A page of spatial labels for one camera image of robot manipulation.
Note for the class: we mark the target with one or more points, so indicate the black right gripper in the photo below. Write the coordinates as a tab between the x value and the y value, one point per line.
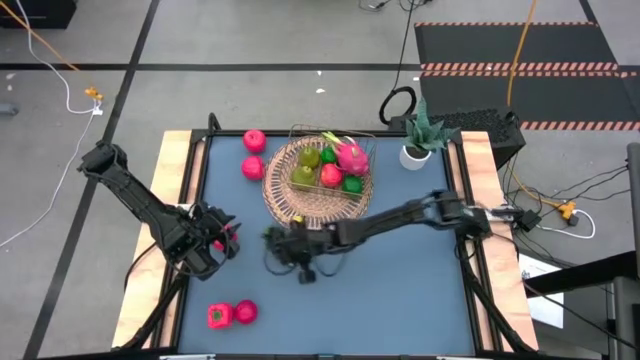
320	240

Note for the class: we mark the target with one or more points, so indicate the green leafy plant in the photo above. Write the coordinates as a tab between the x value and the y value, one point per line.
425	132

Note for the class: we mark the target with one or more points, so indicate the white plant pot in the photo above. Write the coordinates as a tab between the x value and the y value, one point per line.
411	162

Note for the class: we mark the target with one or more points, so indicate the small green lime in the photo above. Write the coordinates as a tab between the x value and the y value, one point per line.
328	155

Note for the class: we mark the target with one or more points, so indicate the grey floor object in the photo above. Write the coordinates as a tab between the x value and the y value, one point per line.
7	109

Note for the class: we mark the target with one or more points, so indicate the white paper sheet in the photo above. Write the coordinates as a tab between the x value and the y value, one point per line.
545	310

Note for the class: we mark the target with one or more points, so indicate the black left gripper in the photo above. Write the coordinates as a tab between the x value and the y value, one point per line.
207	230

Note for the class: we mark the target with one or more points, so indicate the black side desk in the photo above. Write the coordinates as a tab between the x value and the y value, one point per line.
580	275

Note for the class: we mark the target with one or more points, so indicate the black striped floor mat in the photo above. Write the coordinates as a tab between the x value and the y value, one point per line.
500	45
550	97

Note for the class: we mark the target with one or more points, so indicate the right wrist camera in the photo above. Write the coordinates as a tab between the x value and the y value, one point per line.
307	276

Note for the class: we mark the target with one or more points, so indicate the black power adapter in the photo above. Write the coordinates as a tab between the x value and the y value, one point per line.
528	220

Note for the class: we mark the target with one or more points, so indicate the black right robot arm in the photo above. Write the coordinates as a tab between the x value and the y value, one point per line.
400	215

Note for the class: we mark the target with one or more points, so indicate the round woven placemat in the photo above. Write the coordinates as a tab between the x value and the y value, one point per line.
300	207

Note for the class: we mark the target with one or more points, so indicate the green pear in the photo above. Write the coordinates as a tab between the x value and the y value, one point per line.
303	176
309	157

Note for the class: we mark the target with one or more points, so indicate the red bell pepper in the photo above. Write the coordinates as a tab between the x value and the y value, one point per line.
220	316

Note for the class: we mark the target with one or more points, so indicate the black floor box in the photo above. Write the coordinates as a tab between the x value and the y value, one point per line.
35	12

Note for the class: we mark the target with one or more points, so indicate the pink green dragon fruit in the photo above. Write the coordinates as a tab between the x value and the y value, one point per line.
351	157

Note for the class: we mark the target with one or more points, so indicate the orange power adapter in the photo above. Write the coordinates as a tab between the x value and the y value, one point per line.
567	209

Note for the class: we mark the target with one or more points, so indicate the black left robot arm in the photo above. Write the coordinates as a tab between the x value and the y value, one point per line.
135	192

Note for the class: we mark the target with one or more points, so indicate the grey post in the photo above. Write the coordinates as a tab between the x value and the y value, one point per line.
634	210

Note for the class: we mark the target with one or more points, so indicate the dark green round fruit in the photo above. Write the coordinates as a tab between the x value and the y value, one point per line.
352	185

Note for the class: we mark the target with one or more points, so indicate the wooden side board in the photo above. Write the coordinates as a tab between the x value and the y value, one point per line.
150	280
500	280

